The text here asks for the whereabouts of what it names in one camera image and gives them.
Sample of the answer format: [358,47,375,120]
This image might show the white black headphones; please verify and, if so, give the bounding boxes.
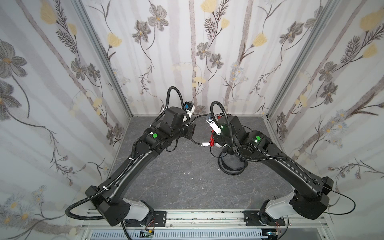
[191,114,216,148]

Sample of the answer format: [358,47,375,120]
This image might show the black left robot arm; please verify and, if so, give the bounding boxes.
[65,86,195,227]

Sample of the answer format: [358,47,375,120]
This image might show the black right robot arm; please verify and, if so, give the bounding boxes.
[210,101,334,226]

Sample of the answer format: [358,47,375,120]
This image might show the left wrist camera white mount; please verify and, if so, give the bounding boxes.
[184,102,195,119]

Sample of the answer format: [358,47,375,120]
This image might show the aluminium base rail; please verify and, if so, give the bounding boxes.
[80,208,331,232]

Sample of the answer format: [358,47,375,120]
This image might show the white vented cable duct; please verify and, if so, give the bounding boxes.
[89,229,270,240]

